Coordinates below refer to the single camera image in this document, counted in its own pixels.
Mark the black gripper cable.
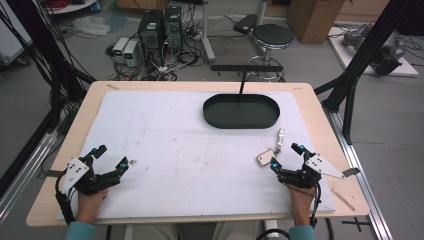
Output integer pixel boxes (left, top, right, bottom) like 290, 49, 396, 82
54, 169, 77, 226
309, 182, 323, 230

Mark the white board with grey devices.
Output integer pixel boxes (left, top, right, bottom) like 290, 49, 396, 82
327, 23, 420, 78

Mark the black computer tower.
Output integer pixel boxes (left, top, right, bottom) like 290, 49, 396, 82
137, 8, 165, 67
162, 5, 184, 53

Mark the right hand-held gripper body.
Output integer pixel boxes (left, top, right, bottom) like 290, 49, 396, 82
278, 152, 347, 190

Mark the white desk leg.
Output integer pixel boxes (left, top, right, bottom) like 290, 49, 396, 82
199, 0, 217, 65

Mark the person's left hand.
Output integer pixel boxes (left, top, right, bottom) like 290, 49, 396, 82
76, 187, 110, 225

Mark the black round stool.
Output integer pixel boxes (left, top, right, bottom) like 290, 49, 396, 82
245, 23, 295, 82

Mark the aluminium rail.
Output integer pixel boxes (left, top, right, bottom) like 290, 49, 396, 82
0, 132, 60, 225
323, 107, 395, 240

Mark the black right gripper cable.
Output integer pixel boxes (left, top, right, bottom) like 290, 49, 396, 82
309, 182, 323, 230

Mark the white foam mat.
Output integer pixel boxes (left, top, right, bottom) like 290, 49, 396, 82
55, 90, 337, 222

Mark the brown cardboard box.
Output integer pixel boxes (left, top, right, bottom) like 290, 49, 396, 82
286, 0, 347, 45

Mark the white plastic bag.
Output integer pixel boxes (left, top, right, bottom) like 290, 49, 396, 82
70, 14, 112, 37

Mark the black flat device on floor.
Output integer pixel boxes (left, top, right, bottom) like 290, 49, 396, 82
232, 13, 259, 36

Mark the black tray stand with bar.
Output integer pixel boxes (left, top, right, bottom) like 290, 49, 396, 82
202, 64, 285, 131

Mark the tangle of floor cables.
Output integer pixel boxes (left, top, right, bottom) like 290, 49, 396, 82
105, 31, 208, 82

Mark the thin wooden stick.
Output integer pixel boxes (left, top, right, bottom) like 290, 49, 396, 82
330, 187, 357, 213

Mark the person's right hand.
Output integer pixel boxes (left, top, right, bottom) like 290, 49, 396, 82
287, 184, 318, 228

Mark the black metal frame stand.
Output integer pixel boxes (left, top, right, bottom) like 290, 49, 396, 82
313, 0, 424, 146
0, 0, 98, 134

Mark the silver keychain with tag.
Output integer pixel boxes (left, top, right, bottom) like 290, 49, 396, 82
255, 127, 287, 168

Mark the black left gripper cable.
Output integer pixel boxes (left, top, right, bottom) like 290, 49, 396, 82
54, 169, 77, 226

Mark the white power supply unit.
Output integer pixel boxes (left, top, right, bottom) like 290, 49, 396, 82
122, 40, 140, 68
112, 36, 131, 65

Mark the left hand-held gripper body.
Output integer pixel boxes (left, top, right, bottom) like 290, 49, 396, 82
61, 156, 122, 197

